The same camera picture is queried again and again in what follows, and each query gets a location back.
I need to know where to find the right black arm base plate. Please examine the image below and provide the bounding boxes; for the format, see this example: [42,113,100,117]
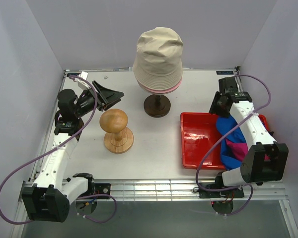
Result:
[192,183,244,198]

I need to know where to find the blue and magenta hat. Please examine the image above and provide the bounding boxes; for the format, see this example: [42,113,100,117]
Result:
[216,116,248,170]

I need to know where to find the cream mannequin head stand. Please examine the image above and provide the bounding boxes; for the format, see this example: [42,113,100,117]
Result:
[144,94,171,118]

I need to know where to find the light wooden hat stand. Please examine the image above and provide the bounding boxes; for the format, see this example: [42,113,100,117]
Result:
[99,109,134,154]

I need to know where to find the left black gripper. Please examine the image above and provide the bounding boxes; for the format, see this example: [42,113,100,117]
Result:
[74,81,124,118]

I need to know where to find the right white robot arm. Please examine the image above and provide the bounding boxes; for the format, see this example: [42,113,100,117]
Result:
[209,77,289,197]

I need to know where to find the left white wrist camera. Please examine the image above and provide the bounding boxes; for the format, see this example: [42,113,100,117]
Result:
[75,71,90,90]

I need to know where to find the aluminium front rail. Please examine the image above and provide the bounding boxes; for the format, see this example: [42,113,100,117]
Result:
[95,179,288,202]

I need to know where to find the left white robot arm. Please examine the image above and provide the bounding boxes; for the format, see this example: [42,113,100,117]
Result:
[21,79,124,222]

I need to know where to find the beige bucket hat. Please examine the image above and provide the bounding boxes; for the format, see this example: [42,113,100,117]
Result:
[133,27,183,93]

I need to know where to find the red plastic tray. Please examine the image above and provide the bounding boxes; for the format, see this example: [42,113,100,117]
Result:
[180,112,271,170]

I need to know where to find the pink bucket hat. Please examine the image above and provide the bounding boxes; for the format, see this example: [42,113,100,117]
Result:
[138,80,182,94]

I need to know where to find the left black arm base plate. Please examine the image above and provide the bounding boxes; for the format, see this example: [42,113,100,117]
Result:
[93,183,111,199]

